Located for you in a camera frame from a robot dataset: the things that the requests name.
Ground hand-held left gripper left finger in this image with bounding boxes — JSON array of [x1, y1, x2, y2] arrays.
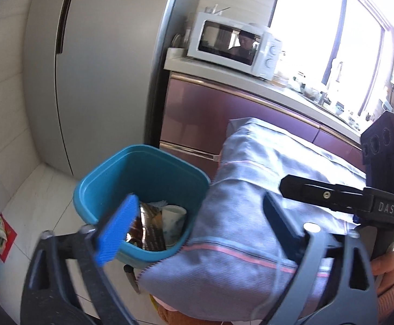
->
[[20, 193, 141, 325]]

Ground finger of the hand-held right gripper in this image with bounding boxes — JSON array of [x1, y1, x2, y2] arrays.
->
[[279, 175, 374, 213]]

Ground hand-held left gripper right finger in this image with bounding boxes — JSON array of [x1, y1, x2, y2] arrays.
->
[[263, 191, 377, 325]]

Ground dotted white paper cup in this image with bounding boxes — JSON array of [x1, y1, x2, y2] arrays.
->
[[161, 205, 187, 246]]

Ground blue plastic bin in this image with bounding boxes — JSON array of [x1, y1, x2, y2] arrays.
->
[[73, 144, 212, 269]]

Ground person's right hand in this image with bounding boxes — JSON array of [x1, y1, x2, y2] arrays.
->
[[369, 243, 394, 279]]

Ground checked blue tablecloth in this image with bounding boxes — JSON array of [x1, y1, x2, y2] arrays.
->
[[139, 118, 394, 322]]

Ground silver faucet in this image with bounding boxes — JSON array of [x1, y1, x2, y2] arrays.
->
[[320, 61, 344, 105]]

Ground kitchen counter with purple cabinets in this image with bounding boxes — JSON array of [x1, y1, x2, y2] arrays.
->
[[159, 47, 367, 177]]

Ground kitchen window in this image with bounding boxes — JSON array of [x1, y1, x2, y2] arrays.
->
[[270, 0, 394, 116]]

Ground grey refrigerator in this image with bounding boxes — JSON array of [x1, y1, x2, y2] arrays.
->
[[24, 0, 187, 177]]

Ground white microwave oven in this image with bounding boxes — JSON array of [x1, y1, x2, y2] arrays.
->
[[187, 11, 283, 78]]

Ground small pale ornament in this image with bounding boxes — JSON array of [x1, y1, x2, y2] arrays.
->
[[204, 4, 231, 16]]

